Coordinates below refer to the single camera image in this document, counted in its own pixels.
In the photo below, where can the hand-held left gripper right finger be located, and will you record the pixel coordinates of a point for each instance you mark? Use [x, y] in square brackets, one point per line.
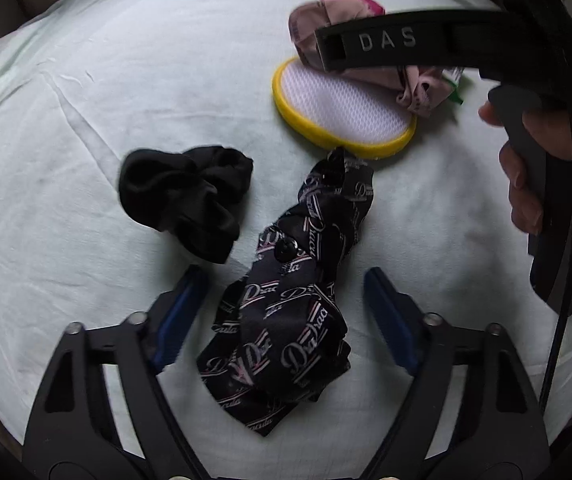
[390, 316]

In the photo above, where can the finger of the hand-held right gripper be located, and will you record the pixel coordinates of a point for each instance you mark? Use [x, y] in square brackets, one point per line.
[405, 42]

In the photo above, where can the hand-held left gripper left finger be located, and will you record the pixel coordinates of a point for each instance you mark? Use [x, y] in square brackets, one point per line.
[177, 311]

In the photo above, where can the pink cloth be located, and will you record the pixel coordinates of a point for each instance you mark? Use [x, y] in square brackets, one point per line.
[415, 87]

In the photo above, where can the black printed scarf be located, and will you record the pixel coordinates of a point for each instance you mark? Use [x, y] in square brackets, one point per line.
[286, 320]

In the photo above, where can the person's right hand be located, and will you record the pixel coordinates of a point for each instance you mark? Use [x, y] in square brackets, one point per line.
[524, 195]

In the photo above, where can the small green and white item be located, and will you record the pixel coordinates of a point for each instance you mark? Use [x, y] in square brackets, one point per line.
[457, 94]

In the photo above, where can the yellow round sponge pad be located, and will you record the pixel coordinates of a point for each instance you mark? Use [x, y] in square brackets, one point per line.
[336, 102]

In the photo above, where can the black sock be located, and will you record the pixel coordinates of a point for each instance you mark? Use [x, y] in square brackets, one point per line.
[186, 195]

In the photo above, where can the white bed sheet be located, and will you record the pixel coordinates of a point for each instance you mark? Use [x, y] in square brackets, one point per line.
[116, 85]

